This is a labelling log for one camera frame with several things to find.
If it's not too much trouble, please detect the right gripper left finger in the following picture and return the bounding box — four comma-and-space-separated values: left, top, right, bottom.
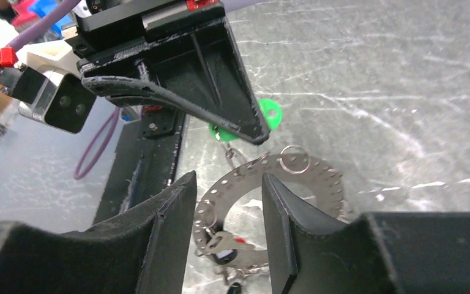
0, 171, 197, 293

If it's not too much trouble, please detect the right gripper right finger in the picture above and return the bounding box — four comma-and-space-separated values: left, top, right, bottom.
261, 173, 470, 294

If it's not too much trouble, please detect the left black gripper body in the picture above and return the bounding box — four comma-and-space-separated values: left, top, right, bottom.
64, 1, 229, 77

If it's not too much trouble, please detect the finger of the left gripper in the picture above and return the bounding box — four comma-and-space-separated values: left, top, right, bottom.
80, 18, 270, 145

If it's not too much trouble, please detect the black tagged key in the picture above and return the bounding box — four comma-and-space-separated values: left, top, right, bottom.
213, 249, 244, 294

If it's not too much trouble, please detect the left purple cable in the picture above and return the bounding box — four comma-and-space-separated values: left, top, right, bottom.
6, 0, 122, 181

